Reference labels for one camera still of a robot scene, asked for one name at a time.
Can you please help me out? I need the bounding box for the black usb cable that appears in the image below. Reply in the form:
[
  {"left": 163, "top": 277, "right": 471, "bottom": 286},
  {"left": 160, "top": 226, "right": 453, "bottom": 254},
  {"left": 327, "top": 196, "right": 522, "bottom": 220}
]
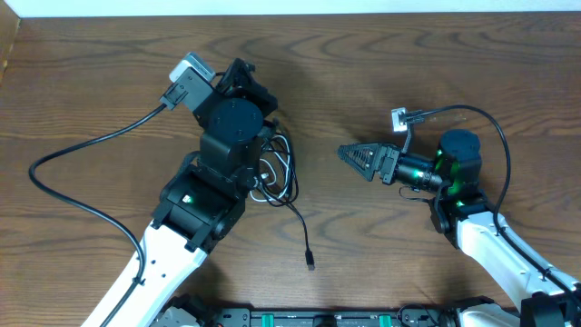
[{"left": 258, "top": 118, "right": 317, "bottom": 272}]

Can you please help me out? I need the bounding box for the white usb cable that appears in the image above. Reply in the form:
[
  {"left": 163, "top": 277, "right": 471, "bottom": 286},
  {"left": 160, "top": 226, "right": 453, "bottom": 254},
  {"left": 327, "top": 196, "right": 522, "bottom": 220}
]
[{"left": 248, "top": 135, "right": 292, "bottom": 203}]

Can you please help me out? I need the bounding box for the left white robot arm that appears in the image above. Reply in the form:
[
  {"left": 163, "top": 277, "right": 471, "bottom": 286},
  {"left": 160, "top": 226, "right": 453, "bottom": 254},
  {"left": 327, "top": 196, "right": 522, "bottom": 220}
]
[{"left": 84, "top": 54, "right": 278, "bottom": 326}]

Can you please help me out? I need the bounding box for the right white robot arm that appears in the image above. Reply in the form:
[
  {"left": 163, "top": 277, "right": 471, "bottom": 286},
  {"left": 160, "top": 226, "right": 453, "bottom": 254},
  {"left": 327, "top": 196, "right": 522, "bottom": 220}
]
[{"left": 338, "top": 130, "right": 580, "bottom": 326}]

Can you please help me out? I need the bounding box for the left camera black cable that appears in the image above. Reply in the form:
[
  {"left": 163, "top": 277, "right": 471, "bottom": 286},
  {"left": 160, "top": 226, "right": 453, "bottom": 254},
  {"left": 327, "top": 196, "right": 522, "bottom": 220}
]
[{"left": 28, "top": 103, "right": 168, "bottom": 327}]

